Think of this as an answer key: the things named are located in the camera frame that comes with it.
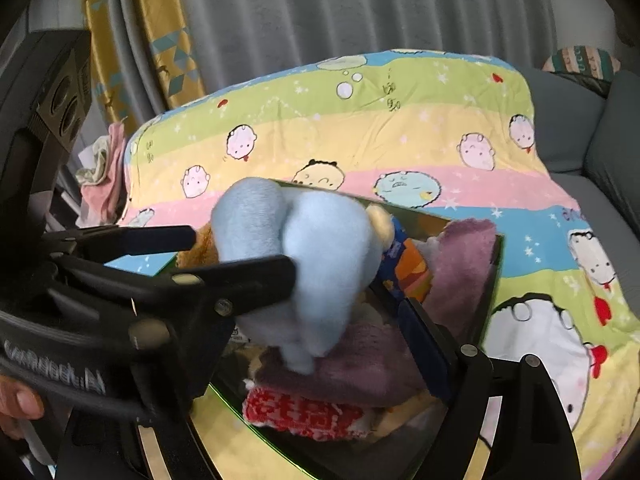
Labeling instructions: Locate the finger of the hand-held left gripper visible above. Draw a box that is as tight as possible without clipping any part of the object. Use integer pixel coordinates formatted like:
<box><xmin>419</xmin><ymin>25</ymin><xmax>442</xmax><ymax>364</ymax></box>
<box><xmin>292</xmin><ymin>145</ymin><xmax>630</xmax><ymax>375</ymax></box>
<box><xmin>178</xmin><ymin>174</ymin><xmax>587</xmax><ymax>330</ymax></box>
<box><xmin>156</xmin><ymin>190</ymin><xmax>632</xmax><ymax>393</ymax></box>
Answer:
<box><xmin>60</xmin><ymin>255</ymin><xmax>299</xmax><ymax>321</ymax></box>
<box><xmin>42</xmin><ymin>225</ymin><xmax>197</xmax><ymax>266</ymax></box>

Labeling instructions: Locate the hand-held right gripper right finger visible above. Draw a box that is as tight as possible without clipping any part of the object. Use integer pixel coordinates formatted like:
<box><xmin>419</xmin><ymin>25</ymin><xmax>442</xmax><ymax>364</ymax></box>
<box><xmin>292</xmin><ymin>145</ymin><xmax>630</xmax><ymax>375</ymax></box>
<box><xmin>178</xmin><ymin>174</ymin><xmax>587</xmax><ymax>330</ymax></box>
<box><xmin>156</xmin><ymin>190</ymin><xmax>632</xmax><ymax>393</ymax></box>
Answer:
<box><xmin>395</xmin><ymin>297</ymin><xmax>573</xmax><ymax>480</ymax></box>

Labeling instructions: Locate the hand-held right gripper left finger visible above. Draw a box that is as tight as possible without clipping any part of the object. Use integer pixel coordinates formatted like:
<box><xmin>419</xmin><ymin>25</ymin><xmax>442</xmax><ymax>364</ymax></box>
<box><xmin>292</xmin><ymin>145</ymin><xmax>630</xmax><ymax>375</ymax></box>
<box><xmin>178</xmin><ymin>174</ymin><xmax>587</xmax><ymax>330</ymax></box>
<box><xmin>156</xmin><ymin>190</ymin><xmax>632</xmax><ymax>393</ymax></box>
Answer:
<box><xmin>52</xmin><ymin>305</ymin><xmax>236</xmax><ymax>480</ymax></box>

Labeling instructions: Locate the light blue fuzzy sock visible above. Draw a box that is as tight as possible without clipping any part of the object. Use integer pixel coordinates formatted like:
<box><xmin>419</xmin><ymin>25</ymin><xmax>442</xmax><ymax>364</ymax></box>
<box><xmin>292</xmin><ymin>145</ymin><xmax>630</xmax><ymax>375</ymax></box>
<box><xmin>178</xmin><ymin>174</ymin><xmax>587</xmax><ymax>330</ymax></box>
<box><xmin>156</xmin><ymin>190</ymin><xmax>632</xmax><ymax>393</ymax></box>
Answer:
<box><xmin>209</xmin><ymin>176</ymin><xmax>396</xmax><ymax>376</ymax></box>

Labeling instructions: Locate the green cardboard box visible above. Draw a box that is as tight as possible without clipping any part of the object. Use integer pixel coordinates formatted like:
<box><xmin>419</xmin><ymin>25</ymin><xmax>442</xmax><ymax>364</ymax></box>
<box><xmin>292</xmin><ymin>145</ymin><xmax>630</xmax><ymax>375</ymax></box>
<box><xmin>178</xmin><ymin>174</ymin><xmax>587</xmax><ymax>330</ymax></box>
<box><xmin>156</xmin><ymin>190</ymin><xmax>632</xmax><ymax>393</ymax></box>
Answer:
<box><xmin>102</xmin><ymin>177</ymin><xmax>506</xmax><ymax>480</ymax></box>

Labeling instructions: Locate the blue orange patterned sock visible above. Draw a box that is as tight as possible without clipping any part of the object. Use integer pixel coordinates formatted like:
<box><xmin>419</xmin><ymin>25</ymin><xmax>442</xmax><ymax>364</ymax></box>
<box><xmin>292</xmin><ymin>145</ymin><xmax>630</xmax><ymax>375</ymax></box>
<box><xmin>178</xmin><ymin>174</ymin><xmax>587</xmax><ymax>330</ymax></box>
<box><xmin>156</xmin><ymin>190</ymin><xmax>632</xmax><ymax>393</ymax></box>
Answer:
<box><xmin>377</xmin><ymin>217</ymin><xmax>433</xmax><ymax>306</ymax></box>

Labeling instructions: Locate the red white sock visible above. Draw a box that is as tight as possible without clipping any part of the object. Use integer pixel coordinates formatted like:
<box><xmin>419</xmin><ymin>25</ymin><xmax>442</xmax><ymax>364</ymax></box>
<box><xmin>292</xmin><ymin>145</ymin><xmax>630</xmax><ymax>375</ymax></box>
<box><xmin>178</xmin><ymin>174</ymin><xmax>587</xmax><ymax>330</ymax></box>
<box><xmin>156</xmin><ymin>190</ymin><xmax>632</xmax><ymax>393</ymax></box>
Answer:
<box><xmin>242</xmin><ymin>387</ymin><xmax>366</xmax><ymax>442</ymax></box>

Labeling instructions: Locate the person's left hand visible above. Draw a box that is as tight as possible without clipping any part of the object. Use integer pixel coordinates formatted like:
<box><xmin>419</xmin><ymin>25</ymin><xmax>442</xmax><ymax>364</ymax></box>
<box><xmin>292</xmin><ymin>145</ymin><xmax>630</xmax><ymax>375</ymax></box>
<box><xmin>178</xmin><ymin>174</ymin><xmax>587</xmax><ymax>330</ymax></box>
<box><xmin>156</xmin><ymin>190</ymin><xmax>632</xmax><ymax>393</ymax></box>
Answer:
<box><xmin>0</xmin><ymin>375</ymin><xmax>46</xmax><ymax>441</ymax></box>

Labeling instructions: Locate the pink towel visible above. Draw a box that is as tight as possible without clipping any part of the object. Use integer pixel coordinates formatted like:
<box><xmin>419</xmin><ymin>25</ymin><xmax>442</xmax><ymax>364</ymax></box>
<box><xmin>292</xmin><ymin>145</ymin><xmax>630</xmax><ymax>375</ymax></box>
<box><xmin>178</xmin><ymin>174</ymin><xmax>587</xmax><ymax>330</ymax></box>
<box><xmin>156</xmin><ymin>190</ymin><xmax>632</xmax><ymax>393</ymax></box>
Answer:
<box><xmin>80</xmin><ymin>121</ymin><xmax>128</xmax><ymax>228</ymax></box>

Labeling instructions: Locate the pale green garment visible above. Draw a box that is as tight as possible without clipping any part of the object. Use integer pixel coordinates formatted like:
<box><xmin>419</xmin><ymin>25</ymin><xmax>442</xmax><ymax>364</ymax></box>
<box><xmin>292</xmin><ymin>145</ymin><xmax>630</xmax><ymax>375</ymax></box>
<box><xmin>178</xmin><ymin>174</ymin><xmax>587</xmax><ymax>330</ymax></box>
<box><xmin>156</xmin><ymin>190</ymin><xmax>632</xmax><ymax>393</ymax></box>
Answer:
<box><xmin>77</xmin><ymin>137</ymin><xmax>111</xmax><ymax>183</ymax></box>

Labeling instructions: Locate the yellow patterned curtain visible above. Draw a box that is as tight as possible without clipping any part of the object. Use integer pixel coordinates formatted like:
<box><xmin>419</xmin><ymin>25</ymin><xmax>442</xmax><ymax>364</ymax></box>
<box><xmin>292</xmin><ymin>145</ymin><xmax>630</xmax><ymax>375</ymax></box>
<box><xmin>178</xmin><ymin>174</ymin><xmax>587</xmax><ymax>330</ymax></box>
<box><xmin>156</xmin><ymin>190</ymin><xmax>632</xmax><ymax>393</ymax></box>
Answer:
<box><xmin>132</xmin><ymin>0</ymin><xmax>208</xmax><ymax>111</ymax></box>
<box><xmin>82</xmin><ymin>0</ymin><xmax>126</xmax><ymax>126</ymax></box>

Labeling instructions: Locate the printed cartoon blanket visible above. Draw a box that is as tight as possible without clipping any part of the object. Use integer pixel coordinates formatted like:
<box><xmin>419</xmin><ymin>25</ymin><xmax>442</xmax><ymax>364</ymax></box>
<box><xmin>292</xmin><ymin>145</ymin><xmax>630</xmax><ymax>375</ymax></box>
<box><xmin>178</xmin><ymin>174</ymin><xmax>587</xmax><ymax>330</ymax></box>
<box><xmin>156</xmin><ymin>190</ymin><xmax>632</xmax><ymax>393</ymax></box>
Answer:
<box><xmin>120</xmin><ymin>49</ymin><xmax>640</xmax><ymax>451</ymax></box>

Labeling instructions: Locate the grey sofa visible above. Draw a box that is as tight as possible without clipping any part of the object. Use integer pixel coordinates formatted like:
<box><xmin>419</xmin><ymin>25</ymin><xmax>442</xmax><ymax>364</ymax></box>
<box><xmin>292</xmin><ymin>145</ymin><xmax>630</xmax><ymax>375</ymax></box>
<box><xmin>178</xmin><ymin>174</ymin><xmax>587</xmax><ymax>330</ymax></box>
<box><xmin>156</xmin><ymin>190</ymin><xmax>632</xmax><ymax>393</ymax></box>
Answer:
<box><xmin>522</xmin><ymin>67</ymin><xmax>640</xmax><ymax>286</ymax></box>

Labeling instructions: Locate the grey curtain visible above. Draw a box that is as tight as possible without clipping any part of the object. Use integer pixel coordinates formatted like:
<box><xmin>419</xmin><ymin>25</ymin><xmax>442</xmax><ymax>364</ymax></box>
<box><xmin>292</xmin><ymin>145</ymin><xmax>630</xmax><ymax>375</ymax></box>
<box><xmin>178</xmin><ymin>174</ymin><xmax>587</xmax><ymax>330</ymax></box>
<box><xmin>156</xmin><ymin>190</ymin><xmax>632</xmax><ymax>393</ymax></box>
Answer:
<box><xmin>175</xmin><ymin>0</ymin><xmax>616</xmax><ymax>96</ymax></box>

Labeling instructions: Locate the patterned cushion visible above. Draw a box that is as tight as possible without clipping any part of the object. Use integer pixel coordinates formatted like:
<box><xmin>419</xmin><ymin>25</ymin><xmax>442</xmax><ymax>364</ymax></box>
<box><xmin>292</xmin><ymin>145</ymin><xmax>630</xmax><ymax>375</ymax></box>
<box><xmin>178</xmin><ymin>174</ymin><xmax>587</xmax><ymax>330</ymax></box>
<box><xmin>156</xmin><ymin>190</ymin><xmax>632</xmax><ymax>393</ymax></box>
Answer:
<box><xmin>542</xmin><ymin>46</ymin><xmax>621</xmax><ymax>96</ymax></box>

